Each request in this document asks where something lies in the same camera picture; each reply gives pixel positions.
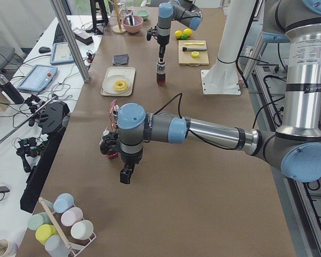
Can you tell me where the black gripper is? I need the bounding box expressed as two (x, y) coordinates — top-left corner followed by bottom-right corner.
(120, 158), (141, 184)
(158, 41), (169, 59)

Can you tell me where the tea bottle top rack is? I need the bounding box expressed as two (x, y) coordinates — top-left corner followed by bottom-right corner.
(156, 61), (166, 86)

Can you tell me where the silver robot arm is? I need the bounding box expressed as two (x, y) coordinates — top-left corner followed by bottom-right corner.
(117, 1), (321, 184)
(156, 1), (203, 62)

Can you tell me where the cream serving tray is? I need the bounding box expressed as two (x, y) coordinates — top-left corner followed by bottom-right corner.
(101, 67), (135, 97)

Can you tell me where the yellow lemon lower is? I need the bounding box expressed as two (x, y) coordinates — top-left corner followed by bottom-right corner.
(174, 30), (183, 39)

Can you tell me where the yellow lemon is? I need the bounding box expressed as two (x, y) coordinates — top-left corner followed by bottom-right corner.
(174, 30), (183, 39)
(182, 28), (193, 37)

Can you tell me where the green lime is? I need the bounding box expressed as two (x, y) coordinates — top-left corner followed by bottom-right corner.
(181, 34), (188, 40)

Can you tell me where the yellow lemon upper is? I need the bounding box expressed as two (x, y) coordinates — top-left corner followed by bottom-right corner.
(182, 28), (193, 37)

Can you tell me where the pink bowl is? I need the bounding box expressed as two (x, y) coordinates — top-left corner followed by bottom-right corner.
(121, 15), (143, 34)

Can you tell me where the steel muddler black tip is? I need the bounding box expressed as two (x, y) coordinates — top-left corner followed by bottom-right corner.
(182, 47), (207, 52)

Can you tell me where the mint green bowl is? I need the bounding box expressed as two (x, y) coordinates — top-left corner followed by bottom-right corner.
(136, 10), (149, 21)

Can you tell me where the wooden cutting board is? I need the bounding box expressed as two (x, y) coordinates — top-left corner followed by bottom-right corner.
(178, 40), (209, 66)

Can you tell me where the half lemon slice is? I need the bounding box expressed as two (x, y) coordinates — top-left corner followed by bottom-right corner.
(191, 51), (200, 58)

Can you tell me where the steel ice scoop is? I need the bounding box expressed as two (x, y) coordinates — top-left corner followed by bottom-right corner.
(126, 14), (135, 26)

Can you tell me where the wooden cup stand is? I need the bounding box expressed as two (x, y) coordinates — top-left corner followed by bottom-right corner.
(108, 0), (127, 34)

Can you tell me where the grey folded cloth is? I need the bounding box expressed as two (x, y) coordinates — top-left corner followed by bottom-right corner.
(112, 54), (129, 66)

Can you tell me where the white round plate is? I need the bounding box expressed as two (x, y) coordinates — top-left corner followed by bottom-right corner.
(103, 75), (131, 94)

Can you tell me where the blue plastic cup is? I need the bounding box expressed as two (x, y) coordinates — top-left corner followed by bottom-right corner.
(53, 193), (74, 213)

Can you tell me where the pink plastic cup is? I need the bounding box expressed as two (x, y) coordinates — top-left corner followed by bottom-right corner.
(61, 207), (83, 226)

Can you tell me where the white plastic cup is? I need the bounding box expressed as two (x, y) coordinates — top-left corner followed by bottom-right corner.
(71, 220), (94, 240)

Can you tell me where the robot teach pendant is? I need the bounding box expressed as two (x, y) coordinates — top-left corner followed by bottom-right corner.
(50, 42), (74, 65)

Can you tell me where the black keyboard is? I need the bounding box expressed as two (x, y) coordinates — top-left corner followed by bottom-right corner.
(52, 23), (67, 45)

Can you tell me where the white cup rack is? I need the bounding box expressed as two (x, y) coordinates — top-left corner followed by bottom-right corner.
(39, 197), (97, 256)

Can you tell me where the green plastic cup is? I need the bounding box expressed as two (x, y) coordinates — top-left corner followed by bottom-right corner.
(27, 212), (52, 231)

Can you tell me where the yellow plastic cup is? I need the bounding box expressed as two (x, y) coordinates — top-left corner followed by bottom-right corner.
(35, 224), (58, 245)

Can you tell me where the grey plastic cup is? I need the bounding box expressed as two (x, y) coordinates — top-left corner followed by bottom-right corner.
(44, 235), (70, 257)

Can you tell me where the black computer mouse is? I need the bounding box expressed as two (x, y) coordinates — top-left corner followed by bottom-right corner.
(39, 47), (51, 54)

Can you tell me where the black water bottle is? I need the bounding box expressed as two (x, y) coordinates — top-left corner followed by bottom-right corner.
(0, 74), (25, 104)

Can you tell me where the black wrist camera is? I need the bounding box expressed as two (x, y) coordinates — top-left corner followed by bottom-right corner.
(146, 26), (158, 41)
(100, 131), (120, 155)

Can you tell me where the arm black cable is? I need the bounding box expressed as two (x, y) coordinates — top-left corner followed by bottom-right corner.
(152, 93), (239, 150)

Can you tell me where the glazed ring donut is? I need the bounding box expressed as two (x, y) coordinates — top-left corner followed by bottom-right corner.
(113, 80), (129, 92)

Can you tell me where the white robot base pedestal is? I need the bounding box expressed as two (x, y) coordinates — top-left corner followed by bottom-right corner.
(201, 0), (257, 95)

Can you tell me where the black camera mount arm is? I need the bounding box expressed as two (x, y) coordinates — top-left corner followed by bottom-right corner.
(16, 101), (70, 213)

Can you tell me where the aluminium frame post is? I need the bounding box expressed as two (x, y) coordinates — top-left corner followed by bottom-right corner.
(50, 0), (90, 82)

